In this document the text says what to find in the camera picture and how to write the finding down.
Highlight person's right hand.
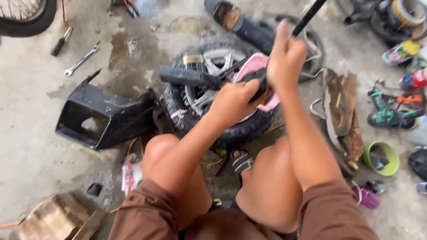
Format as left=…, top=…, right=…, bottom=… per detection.
left=266, top=18, right=308, bottom=93

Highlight person's left hand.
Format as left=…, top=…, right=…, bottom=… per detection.
left=208, top=79, right=268, bottom=129

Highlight black rubber tube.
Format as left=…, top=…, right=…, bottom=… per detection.
left=238, top=67, right=271, bottom=103

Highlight long black metal rod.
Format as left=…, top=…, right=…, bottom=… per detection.
left=292, top=0, right=328, bottom=37

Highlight pink cloth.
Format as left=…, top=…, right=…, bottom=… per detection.
left=234, top=52, right=281, bottom=112

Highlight scooter wheel with black tyre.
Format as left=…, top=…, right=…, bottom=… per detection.
left=163, top=37, right=281, bottom=148

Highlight black striped sandal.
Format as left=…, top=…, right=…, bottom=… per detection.
left=230, top=150, right=255, bottom=187

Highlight person's right leg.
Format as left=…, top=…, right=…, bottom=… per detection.
left=235, top=135, right=304, bottom=234

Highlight person's leg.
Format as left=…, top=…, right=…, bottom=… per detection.
left=141, top=134, right=214, bottom=231
left=235, top=135, right=304, bottom=234

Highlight person's left leg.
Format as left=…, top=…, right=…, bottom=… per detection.
left=141, top=134, right=214, bottom=231

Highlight green power drill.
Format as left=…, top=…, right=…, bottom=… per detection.
left=367, top=89, right=425, bottom=130

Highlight black plastic scooter cover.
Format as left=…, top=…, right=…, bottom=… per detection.
left=55, top=69, right=158, bottom=151

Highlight colourful tin can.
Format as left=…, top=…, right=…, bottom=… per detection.
left=381, top=40, right=420, bottom=67

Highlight red and white paper packet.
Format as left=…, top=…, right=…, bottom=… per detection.
left=121, top=162, right=144, bottom=194

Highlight brown shorts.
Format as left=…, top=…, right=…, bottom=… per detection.
left=107, top=178, right=380, bottom=240

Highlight green plastic bowl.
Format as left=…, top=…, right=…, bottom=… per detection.
left=362, top=142, right=400, bottom=177

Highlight grey engine with yellow belt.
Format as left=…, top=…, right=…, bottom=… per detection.
left=343, top=0, right=427, bottom=44

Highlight purple plastic cup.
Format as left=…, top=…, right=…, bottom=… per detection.
left=351, top=184, right=381, bottom=210

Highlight red and white spray can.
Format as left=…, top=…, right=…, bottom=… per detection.
left=399, top=68, right=427, bottom=91

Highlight silver combination wrench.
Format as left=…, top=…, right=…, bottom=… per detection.
left=64, top=41, right=101, bottom=77

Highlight black plastic bag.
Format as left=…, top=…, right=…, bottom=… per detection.
left=407, top=147, right=427, bottom=182

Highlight wooden plank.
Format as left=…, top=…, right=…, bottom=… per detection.
left=71, top=210, right=108, bottom=240

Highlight spoked bicycle wheel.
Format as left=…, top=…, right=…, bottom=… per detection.
left=0, top=0, right=57, bottom=37

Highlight black handled tyre tool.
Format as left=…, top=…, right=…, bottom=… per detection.
left=159, top=65, right=221, bottom=91

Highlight red handled tool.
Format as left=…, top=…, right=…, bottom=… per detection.
left=111, top=0, right=139, bottom=18

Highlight black handled screwdriver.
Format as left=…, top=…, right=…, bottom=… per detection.
left=50, top=26, right=73, bottom=57

